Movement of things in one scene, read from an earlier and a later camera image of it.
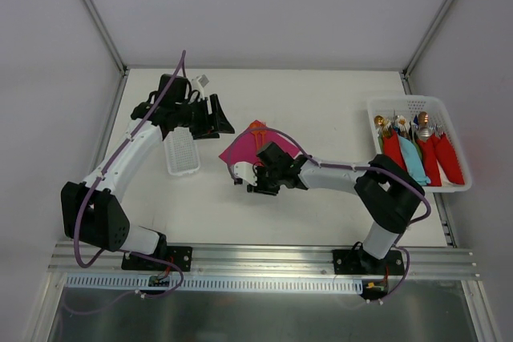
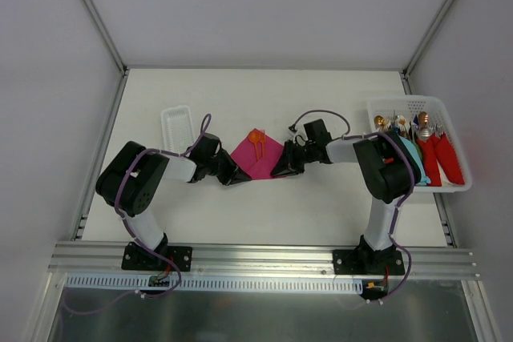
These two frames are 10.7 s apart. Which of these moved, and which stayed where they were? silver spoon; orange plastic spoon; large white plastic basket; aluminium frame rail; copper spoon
Moved: orange plastic spoon
Stayed: aluminium frame rail; copper spoon; large white plastic basket; silver spoon
